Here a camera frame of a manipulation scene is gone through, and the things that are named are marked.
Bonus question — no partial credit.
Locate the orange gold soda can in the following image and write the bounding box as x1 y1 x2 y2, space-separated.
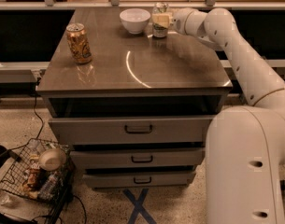
66 22 92 64

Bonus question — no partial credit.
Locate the bottom grey drawer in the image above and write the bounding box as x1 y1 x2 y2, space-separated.
83 170 196 189

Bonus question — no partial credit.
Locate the middle grey drawer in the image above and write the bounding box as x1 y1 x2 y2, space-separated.
70 147 204 169

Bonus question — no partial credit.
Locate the grey drawer cabinet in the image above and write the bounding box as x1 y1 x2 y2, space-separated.
37 7 232 178

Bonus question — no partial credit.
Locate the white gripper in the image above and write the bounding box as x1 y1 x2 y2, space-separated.
152 8 195 35

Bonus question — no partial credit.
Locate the white cup in basket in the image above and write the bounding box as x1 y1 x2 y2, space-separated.
38 148 66 171

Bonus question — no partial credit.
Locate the white bowl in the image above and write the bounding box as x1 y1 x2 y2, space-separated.
120 8 150 35

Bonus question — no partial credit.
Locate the plastic water bottle in basket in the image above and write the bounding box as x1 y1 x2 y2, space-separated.
38 173 59 201

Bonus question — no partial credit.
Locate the white green 7up can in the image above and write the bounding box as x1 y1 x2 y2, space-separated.
151 2 169 38

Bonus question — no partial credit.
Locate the grey drawer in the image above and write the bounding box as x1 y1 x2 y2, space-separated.
49 116 212 145
70 147 204 169
83 170 196 189

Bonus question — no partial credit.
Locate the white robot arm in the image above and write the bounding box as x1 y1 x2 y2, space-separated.
152 8 285 224

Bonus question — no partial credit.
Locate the top grey drawer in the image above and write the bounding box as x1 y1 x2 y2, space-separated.
49 116 212 145

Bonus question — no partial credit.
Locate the black power cable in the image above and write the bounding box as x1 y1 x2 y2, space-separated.
32 77 45 140

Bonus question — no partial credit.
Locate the black wire basket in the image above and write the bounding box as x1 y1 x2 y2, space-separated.
0 139 74 224

